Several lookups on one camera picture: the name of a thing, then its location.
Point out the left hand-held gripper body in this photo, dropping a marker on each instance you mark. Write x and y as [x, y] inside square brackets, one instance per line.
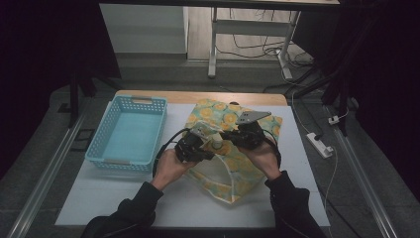
[191, 147]

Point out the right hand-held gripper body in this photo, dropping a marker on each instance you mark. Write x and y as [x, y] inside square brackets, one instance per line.
[249, 137]

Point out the small jar white lid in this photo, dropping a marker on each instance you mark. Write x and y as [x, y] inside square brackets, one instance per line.
[217, 144]

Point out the orange flower print tote bag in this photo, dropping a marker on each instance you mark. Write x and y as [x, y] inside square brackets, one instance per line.
[231, 172]

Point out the light blue plastic basket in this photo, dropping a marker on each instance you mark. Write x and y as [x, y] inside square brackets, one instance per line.
[127, 135]

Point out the person's right hand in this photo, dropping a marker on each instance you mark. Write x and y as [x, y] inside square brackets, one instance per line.
[262, 162]

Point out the person's left hand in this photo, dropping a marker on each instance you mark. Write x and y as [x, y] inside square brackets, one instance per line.
[171, 168]

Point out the white power strip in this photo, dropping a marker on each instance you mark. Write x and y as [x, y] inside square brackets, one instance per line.
[318, 144]

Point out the small white adapter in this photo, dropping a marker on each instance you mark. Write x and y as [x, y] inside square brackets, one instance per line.
[333, 120]

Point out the black stand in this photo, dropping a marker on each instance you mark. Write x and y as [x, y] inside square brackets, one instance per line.
[340, 89]
[74, 95]

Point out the white table mat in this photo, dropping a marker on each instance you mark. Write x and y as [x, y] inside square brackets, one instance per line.
[99, 198]

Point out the grey cabinet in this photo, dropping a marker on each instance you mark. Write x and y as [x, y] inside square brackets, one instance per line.
[145, 28]

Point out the white desk frame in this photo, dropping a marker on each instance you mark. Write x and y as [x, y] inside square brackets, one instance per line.
[251, 28]

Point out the black floor frame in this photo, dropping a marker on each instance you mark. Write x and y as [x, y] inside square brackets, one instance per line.
[82, 140]

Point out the metal floor rail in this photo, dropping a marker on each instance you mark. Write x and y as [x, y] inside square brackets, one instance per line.
[46, 178]
[360, 178]

